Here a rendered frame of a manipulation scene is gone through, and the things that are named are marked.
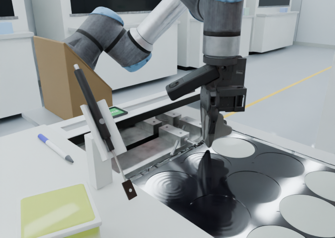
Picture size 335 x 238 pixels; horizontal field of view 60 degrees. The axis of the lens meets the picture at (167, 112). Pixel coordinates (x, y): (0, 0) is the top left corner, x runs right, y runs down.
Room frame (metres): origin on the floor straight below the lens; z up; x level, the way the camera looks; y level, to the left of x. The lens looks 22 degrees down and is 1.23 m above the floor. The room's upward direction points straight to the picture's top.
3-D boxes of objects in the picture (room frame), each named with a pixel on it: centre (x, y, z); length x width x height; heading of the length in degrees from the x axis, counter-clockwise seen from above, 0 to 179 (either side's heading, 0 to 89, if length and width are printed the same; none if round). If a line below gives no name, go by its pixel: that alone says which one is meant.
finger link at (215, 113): (0.58, -0.09, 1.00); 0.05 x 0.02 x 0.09; 8
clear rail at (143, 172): (0.59, -0.03, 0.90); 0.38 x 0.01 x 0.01; 135
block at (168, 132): (0.69, -0.02, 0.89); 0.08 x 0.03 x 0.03; 45
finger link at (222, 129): (0.59, -0.12, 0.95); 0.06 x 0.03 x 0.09; 98
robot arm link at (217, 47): (0.61, -0.11, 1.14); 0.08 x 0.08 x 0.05
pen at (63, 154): (0.48, 0.21, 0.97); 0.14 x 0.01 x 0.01; 44
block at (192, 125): (0.74, -0.07, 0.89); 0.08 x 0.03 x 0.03; 45
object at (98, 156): (0.36, 0.09, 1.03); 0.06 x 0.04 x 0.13; 45
